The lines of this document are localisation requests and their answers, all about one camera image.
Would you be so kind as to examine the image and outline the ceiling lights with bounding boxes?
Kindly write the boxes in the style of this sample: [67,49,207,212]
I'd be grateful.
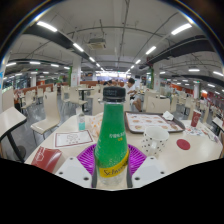
[6,20,224,88]

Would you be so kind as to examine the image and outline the ceiling air conditioner unit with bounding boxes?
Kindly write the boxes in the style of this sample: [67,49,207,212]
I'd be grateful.
[87,37,108,50]

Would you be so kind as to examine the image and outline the person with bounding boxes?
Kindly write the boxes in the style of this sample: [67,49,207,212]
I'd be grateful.
[124,77,143,113]

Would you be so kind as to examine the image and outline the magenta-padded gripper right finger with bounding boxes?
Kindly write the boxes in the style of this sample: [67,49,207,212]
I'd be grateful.
[127,143,169,189]

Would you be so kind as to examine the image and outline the brown food tray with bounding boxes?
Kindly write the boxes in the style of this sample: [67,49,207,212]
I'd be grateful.
[124,110,186,134]

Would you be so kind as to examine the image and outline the red paper bag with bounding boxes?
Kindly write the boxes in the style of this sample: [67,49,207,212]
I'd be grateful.
[30,145,63,174]

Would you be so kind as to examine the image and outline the white polka-dot mug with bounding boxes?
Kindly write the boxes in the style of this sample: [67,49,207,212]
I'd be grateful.
[140,125,170,158]

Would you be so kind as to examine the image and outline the colourful sticker sheet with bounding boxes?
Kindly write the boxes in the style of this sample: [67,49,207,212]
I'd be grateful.
[184,124,214,138]

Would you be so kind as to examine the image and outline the green drink bottle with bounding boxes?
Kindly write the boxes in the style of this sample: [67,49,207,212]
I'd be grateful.
[93,86,131,190]

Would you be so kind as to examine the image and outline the white red-bordered card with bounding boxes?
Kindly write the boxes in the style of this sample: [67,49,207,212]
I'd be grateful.
[53,129,95,149]

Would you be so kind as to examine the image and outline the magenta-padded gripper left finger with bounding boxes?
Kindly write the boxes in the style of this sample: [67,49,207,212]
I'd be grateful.
[54,143,98,190]

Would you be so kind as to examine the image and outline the small clear sanitizer bottle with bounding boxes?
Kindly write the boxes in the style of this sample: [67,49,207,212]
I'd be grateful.
[75,106,87,132]

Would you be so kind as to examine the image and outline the round red coaster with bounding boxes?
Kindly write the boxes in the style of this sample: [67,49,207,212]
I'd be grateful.
[176,138,191,151]

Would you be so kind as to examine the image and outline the group of beige chairs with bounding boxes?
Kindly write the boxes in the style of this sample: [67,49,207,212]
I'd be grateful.
[1,83,224,134]

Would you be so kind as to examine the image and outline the beige chair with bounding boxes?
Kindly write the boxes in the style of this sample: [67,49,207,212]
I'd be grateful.
[30,91,62,141]
[91,92,105,116]
[145,96,171,114]

